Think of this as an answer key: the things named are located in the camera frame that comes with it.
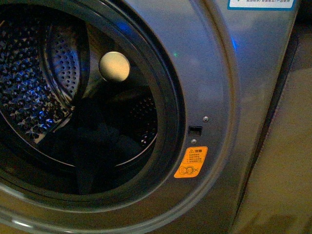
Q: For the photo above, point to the dark clothing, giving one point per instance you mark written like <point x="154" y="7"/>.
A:
<point x="102" y="138"/>

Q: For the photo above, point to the grey front-load washing machine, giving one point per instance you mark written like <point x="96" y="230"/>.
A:
<point x="227" y="63"/>

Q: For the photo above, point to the orange warning sticker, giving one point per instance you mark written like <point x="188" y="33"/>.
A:
<point x="192" y="162"/>

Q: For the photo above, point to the black rubber door gasket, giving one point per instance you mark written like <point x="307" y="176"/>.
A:
<point x="51" y="185"/>

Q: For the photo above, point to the stainless steel washer drum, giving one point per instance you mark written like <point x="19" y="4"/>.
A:
<point x="48" y="50"/>

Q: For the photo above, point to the blue white QR label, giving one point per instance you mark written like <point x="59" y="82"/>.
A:
<point x="261" y="4"/>

